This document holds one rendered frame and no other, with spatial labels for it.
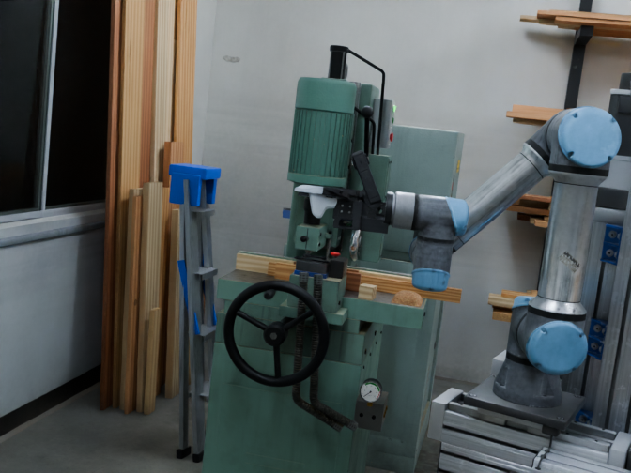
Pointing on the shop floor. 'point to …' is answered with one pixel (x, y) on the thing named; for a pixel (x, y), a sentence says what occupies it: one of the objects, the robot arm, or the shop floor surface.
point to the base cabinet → (283, 417)
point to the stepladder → (194, 294)
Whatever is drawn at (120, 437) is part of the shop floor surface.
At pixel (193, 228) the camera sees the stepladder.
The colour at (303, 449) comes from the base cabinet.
